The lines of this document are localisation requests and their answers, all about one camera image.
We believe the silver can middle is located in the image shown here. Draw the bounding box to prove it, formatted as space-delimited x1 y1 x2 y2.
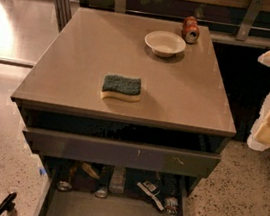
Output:
94 165 112 199

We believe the orange soda can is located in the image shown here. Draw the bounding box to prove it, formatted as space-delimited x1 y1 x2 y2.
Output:
182 16 200 44

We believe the green and yellow sponge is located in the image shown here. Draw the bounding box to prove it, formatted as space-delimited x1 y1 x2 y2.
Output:
100 74 142 102

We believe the pale sponge in drawer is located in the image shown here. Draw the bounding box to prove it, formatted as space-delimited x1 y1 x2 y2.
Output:
109 166 127 195

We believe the grey drawer cabinet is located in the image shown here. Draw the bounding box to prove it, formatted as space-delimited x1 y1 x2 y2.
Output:
0 0 252 203

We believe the brown snack bag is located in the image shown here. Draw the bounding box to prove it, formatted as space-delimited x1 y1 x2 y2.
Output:
81 162 100 179

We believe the white snack wrapper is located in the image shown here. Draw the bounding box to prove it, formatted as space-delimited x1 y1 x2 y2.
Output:
137 180 164 211

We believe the black object on floor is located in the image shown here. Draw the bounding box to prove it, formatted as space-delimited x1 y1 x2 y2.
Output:
0 192 17 216

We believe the open middle drawer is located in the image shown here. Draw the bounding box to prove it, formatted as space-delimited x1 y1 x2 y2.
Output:
31 155 199 216

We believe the clear plastic bottle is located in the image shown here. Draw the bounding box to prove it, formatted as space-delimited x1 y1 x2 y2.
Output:
163 190 179 216

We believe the silver can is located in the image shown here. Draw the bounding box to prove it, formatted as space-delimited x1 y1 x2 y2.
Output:
56 161 77 192
94 165 112 199

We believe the white bowl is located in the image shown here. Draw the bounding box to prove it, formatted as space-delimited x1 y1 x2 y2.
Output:
144 30 186 58

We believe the grey top drawer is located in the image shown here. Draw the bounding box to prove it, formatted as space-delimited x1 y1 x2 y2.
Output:
23 127 221 178

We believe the silver can left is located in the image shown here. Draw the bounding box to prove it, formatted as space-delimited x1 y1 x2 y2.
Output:
56 161 77 192

